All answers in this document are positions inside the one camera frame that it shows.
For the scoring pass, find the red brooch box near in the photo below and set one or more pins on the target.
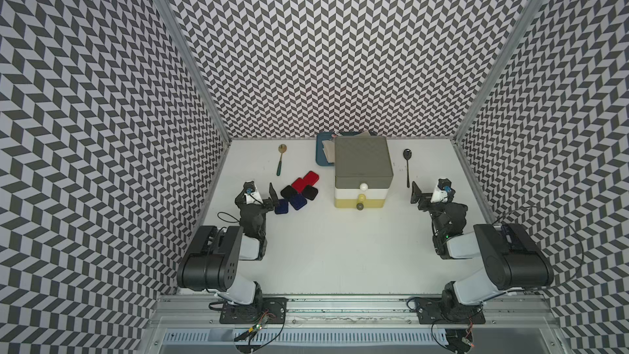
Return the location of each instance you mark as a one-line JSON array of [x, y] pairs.
[[299, 185]]

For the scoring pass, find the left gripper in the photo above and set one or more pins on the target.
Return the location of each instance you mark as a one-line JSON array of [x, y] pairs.
[[267, 202]]

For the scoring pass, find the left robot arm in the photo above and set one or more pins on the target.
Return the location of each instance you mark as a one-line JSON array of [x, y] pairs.
[[211, 261]]

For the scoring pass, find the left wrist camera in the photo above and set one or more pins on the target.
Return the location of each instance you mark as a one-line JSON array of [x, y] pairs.
[[251, 194]]

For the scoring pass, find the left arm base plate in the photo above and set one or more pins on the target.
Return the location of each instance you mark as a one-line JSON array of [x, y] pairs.
[[276, 308]]

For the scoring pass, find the black brooch box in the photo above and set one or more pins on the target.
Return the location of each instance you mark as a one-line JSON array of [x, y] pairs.
[[288, 192], [310, 192]]

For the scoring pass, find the grey drawer cabinet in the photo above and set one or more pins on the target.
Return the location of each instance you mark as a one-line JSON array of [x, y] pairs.
[[362, 160]]

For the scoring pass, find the yellow bottom drawer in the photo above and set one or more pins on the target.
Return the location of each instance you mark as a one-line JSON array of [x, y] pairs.
[[360, 203]]

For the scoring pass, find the blue brooch box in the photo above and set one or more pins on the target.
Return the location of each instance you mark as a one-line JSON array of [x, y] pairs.
[[282, 208], [298, 202]]

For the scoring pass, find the teal tray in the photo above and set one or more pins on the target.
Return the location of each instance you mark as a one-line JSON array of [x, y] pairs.
[[321, 157]]

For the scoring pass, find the gold spoon green handle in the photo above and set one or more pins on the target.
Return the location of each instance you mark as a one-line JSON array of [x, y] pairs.
[[282, 148]]

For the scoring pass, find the white drawer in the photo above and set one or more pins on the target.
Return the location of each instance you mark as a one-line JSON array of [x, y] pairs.
[[354, 193]]

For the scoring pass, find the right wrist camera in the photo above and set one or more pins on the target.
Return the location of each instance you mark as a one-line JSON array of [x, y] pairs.
[[443, 192]]

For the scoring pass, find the red brooch box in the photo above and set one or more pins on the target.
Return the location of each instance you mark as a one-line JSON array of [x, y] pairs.
[[311, 178], [299, 185]]

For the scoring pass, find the black spoon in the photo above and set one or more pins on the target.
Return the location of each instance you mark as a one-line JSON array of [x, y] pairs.
[[407, 154]]

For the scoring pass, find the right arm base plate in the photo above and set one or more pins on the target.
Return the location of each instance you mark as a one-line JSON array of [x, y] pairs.
[[433, 310]]

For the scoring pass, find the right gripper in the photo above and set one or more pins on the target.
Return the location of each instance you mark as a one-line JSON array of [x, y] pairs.
[[424, 197]]

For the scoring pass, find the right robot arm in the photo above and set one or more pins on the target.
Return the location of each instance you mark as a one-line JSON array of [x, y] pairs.
[[512, 261]]

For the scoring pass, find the red brooch box far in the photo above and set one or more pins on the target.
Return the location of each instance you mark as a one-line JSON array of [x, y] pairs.
[[311, 178]]

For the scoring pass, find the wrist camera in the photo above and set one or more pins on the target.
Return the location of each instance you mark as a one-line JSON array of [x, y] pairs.
[[443, 192], [251, 194]]

